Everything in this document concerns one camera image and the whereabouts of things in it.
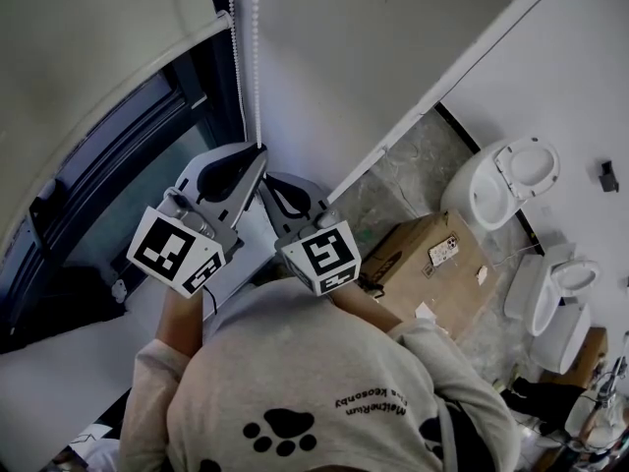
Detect person's right forearm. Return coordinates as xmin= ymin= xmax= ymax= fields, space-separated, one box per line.
xmin=333 ymin=287 xmax=407 ymax=336

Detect person's left forearm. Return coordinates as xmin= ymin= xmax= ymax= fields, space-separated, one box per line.
xmin=155 ymin=282 xmax=205 ymax=358

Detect black bag with grey strap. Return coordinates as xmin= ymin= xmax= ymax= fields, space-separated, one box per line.
xmin=435 ymin=400 xmax=492 ymax=472

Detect beige paw print sweatshirt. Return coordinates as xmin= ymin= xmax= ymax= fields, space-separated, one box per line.
xmin=120 ymin=277 xmax=522 ymax=472

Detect white toilet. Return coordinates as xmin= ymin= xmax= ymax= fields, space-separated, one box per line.
xmin=504 ymin=243 xmax=601 ymax=336
xmin=439 ymin=136 xmax=561 ymax=232

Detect phone with patterned case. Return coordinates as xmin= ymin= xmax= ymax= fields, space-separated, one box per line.
xmin=428 ymin=232 xmax=461 ymax=266

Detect large cardboard box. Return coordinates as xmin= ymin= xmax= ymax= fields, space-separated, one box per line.
xmin=358 ymin=208 xmax=497 ymax=341

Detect white bead pull chain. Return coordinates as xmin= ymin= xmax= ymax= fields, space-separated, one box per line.
xmin=225 ymin=0 xmax=266 ymax=152

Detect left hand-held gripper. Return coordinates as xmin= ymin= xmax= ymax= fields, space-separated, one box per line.
xmin=126 ymin=143 xmax=269 ymax=299

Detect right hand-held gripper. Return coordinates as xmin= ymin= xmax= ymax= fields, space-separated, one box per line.
xmin=258 ymin=172 xmax=363 ymax=297

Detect black window handle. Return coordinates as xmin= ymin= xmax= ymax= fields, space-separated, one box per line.
xmin=29 ymin=177 xmax=63 ymax=250

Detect black wall bracket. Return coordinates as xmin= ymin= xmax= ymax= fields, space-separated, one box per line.
xmin=598 ymin=159 xmax=619 ymax=194

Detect black framed window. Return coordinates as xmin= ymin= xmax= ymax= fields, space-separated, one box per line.
xmin=0 ymin=27 xmax=269 ymax=356

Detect crumpled white paper sheets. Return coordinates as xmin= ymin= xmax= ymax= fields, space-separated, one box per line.
xmin=414 ymin=301 xmax=451 ymax=336

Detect white ceramic fixture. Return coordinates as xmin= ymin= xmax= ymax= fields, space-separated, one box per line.
xmin=529 ymin=302 xmax=593 ymax=376

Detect white roller blind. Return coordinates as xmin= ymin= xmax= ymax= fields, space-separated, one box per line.
xmin=0 ymin=0 xmax=233 ymax=263

